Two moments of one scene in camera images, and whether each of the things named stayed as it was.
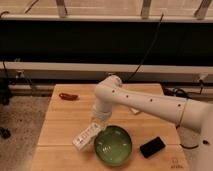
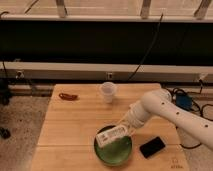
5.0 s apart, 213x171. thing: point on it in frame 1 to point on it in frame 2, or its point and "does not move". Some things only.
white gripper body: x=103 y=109 to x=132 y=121
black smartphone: x=151 y=147 does not move
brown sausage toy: x=67 y=96 does not move
